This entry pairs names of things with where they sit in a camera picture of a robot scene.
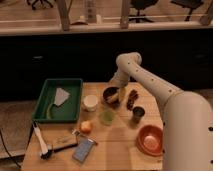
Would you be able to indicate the dark metal cup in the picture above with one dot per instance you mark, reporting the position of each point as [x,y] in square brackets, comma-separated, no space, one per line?
[138,113]

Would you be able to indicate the grey cloth piece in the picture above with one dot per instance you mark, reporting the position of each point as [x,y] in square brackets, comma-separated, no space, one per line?
[60,96]

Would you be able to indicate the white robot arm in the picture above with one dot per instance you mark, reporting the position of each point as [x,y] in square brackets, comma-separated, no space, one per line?
[187,117]

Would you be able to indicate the orange fruit toy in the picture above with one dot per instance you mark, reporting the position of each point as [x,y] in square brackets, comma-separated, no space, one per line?
[86,127]

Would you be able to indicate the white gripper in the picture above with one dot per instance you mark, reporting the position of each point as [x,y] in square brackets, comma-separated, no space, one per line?
[118,80]

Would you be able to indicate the green plastic tray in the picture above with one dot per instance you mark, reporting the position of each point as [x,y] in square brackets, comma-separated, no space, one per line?
[47,112]

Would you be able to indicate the white cup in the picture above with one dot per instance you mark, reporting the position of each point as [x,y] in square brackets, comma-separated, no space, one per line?
[90,103]

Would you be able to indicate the white handled brush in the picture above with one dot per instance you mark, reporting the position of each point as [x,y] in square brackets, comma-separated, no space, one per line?
[43,145]

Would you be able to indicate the dark purple bowl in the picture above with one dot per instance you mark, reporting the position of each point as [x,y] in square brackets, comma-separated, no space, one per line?
[108,92]

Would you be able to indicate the blue sponge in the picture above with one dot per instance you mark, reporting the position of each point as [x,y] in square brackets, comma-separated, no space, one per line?
[83,150]

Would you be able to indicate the metal spatula tool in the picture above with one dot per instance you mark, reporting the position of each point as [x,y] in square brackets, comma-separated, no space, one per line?
[73,140]

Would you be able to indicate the green translucent cup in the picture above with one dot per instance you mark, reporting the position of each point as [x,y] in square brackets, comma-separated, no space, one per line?
[106,117]

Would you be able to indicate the orange bowl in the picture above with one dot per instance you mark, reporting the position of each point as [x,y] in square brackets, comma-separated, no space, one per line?
[149,140]

